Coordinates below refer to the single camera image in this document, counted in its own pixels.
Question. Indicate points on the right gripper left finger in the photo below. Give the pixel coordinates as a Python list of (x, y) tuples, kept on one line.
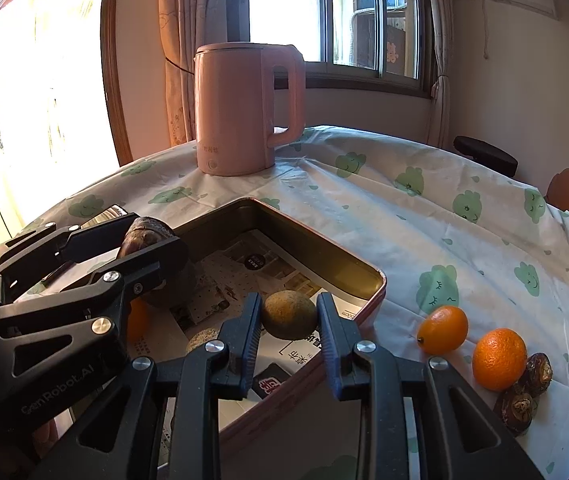
[(119, 435)]

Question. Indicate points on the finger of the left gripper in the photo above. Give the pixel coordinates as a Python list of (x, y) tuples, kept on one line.
[(52, 246), (109, 290)]

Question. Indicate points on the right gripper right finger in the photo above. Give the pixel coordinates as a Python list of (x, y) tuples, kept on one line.
[(458, 437)]

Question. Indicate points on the small oval orange kumquat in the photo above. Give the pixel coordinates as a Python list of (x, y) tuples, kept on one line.
[(443, 331)]

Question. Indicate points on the dark brown wrinkled fruit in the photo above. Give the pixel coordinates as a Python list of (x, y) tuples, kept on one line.
[(537, 375)]

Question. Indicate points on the small green-brown round fruit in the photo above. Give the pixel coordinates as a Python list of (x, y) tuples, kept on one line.
[(289, 315)]

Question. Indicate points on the printed paper sheet in tin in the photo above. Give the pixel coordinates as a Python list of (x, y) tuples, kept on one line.
[(264, 299)]

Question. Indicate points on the pink metal tin box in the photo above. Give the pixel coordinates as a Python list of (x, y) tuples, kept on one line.
[(208, 232)]

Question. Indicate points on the pink electric kettle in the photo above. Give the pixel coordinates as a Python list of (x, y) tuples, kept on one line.
[(234, 96)]

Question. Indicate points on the white green-cloud tablecloth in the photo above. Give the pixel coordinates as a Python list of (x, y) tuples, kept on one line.
[(443, 229)]

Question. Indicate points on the beige left curtain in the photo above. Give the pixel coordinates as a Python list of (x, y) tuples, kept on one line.
[(183, 29)]

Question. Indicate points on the beige curtain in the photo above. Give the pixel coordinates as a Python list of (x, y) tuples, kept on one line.
[(183, 29), (443, 42)]

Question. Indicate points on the black round stool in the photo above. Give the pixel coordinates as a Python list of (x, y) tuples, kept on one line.
[(487, 155)]

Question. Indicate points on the sliding glass window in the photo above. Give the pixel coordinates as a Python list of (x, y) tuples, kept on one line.
[(371, 45)]

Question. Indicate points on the beige right curtain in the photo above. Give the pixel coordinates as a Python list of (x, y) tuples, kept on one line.
[(443, 42)]

